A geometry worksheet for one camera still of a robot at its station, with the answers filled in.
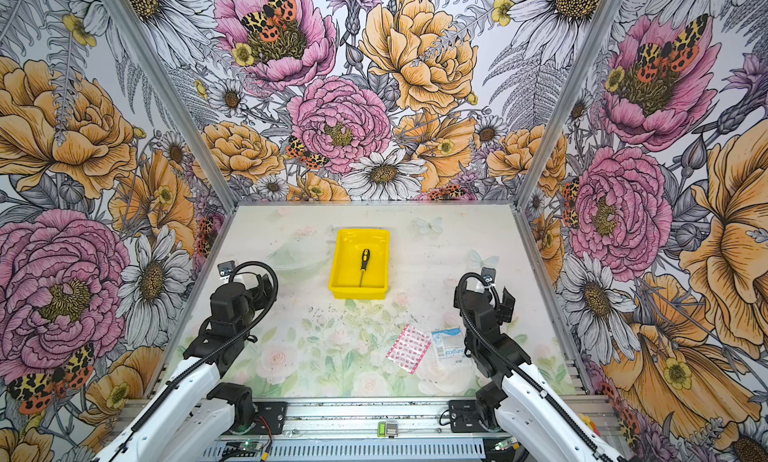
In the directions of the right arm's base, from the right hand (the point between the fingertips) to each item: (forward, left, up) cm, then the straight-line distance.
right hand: (483, 294), depth 80 cm
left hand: (+4, +62, 0) cm, 62 cm away
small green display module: (-28, +26, -11) cm, 40 cm away
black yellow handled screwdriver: (+21, +33, -12) cm, 41 cm away
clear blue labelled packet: (-7, +8, -14) cm, 18 cm away
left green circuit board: (-30, +58, -14) cm, 67 cm away
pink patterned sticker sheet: (-9, +20, -14) cm, 26 cm away
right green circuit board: (-31, 0, -15) cm, 35 cm away
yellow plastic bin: (+14, +39, -13) cm, 44 cm away
